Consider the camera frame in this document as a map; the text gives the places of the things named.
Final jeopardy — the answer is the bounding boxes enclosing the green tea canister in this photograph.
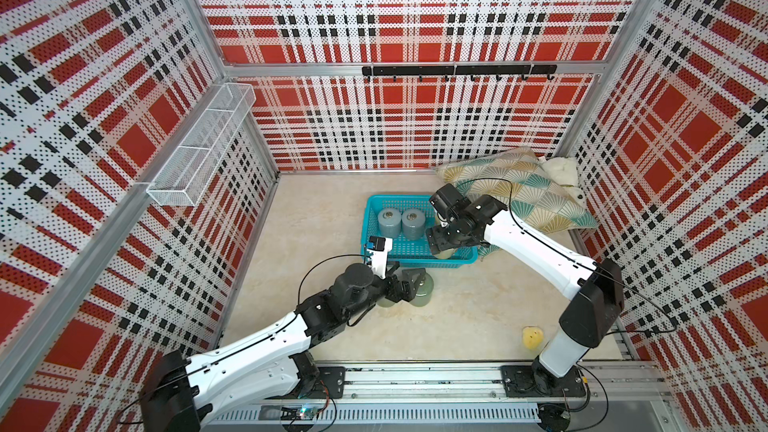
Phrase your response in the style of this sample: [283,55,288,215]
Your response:
[410,273,434,307]
[377,292,396,308]

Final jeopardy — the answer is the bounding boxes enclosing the yellow tea canister front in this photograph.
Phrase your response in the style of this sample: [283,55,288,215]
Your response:
[432,248,457,260]

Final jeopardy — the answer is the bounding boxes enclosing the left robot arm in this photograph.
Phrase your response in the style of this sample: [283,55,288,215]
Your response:
[138,263,426,431]

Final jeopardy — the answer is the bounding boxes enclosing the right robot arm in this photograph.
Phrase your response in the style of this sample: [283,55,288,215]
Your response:
[426,184,624,394]

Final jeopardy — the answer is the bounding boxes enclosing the geometric fan pattern pillow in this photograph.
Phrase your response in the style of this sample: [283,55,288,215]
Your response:
[435,148,597,234]

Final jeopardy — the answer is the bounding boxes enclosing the small yellow object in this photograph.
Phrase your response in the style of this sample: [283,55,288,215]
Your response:
[521,326,544,351]

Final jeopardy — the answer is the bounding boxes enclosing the white plush toy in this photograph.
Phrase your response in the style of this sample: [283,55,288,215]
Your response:
[540,157,586,207]

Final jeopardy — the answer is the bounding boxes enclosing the green circuit board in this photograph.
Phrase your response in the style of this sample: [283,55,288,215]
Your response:
[280,406,321,422]

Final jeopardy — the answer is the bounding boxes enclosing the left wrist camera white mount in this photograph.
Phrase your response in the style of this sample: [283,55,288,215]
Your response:
[365,236,393,279]

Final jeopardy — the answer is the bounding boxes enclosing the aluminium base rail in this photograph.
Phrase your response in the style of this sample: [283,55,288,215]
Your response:
[209,361,686,431]

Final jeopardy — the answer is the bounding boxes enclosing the black wall hook rail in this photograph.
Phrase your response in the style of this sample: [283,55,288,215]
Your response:
[361,64,558,79]

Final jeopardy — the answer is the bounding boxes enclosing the white wire mesh shelf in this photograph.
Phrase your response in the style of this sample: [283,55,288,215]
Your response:
[147,83,255,207]

